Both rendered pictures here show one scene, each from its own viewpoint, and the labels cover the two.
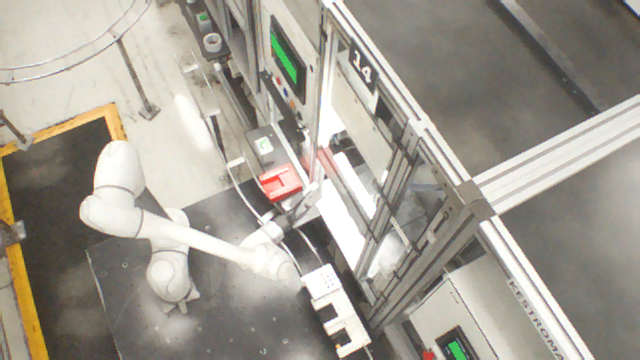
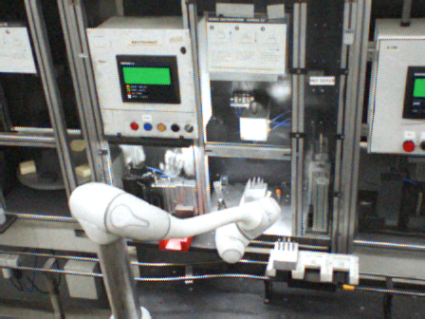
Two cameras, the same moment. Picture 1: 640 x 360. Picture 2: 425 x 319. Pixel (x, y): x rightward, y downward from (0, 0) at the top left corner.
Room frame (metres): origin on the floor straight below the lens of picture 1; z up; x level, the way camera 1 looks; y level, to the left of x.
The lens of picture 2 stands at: (-0.67, 1.46, 2.39)
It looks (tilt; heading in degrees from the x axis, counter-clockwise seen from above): 28 degrees down; 316
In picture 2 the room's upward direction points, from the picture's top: 4 degrees counter-clockwise
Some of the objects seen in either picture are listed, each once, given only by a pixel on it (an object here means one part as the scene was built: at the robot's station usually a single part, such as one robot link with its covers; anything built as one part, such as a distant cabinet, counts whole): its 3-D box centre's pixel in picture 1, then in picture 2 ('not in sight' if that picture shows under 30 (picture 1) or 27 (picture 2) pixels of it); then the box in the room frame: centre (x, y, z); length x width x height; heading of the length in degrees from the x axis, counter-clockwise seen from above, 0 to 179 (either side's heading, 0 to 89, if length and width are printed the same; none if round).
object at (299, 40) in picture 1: (316, 49); (153, 76); (1.16, 0.05, 1.60); 0.42 x 0.29 x 0.46; 32
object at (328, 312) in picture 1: (334, 311); (312, 271); (0.43, -0.11, 0.84); 0.36 x 0.14 x 0.10; 32
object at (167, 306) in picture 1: (176, 290); not in sight; (0.48, 0.60, 0.71); 0.22 x 0.18 x 0.06; 32
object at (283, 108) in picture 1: (282, 103); (149, 140); (1.08, 0.17, 1.37); 0.36 x 0.04 x 0.04; 32
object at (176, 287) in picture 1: (167, 276); not in sight; (0.50, 0.61, 0.85); 0.18 x 0.16 x 0.22; 8
